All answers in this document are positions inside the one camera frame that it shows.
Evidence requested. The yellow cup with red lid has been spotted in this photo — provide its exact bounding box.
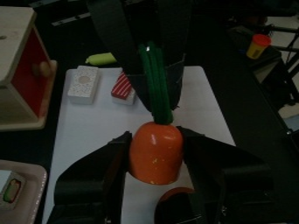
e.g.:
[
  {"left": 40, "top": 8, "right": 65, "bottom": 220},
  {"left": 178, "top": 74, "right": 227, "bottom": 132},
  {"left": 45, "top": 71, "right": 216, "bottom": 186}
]
[{"left": 246, "top": 33, "right": 274, "bottom": 60}]

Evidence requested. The pink plastic tray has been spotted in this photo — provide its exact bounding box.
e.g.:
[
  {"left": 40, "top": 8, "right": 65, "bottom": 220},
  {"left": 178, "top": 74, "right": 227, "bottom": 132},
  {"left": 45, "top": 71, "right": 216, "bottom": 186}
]
[{"left": 0, "top": 159, "right": 49, "bottom": 224}]

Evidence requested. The orange toy carrot top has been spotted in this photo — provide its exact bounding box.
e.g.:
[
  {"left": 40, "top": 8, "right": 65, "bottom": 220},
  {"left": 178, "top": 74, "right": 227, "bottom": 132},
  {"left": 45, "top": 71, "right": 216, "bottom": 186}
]
[{"left": 127, "top": 40, "right": 184, "bottom": 186}]

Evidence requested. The toy sushi block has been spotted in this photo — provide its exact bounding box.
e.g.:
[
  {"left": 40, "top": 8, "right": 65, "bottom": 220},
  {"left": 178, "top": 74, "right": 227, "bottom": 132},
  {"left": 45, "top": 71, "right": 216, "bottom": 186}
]
[{"left": 0, "top": 170, "right": 28, "bottom": 212}]

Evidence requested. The white speckled toy block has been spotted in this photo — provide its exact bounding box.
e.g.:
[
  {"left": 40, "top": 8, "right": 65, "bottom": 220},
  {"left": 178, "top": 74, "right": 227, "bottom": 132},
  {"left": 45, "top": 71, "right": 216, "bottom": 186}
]
[{"left": 67, "top": 65, "right": 100, "bottom": 105}]

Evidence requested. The wooden box with red side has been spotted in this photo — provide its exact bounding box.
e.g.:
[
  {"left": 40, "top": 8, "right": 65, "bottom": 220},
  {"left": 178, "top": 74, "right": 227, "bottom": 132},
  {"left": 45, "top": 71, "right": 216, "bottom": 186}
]
[{"left": 0, "top": 6, "right": 59, "bottom": 131}]

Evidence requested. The orange toy carrot bottom piece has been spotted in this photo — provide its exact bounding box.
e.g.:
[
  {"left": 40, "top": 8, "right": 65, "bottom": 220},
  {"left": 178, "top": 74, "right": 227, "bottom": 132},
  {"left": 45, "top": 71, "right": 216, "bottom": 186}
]
[{"left": 154, "top": 186, "right": 196, "bottom": 224}]

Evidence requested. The red striped toy block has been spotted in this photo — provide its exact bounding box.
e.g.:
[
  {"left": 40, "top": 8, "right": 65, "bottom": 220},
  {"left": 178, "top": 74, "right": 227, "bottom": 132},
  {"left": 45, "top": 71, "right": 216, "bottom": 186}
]
[{"left": 109, "top": 72, "right": 136, "bottom": 106}]

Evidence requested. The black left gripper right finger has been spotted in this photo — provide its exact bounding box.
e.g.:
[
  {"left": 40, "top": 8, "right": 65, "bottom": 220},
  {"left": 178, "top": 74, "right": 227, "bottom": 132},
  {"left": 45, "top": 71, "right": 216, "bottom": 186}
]
[{"left": 176, "top": 125, "right": 275, "bottom": 224}]

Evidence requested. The white cutting board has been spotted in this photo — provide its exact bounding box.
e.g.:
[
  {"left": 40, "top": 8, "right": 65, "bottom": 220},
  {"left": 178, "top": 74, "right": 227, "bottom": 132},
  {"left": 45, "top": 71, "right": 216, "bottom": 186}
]
[{"left": 41, "top": 65, "right": 238, "bottom": 224}]

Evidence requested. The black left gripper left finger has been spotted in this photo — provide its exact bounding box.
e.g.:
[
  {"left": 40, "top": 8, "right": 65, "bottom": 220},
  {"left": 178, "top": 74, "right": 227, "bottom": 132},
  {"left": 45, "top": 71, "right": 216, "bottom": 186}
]
[{"left": 45, "top": 130, "right": 133, "bottom": 224}]

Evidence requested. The grey metal frame bar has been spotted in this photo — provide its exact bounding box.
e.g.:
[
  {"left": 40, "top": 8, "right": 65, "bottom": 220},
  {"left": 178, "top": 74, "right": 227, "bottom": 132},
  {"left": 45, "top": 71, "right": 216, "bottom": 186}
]
[{"left": 51, "top": 10, "right": 93, "bottom": 27}]

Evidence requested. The yellow-green toy vegetable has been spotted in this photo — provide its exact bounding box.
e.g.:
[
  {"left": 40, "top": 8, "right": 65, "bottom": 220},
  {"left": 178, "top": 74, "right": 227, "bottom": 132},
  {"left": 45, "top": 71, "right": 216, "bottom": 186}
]
[{"left": 84, "top": 52, "right": 117, "bottom": 67}]

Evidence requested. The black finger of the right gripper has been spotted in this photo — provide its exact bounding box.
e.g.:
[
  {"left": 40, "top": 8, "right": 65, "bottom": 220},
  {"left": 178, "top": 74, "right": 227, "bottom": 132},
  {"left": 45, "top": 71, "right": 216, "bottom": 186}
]
[
  {"left": 85, "top": 0, "right": 154, "bottom": 112},
  {"left": 156, "top": 0, "right": 192, "bottom": 111}
]

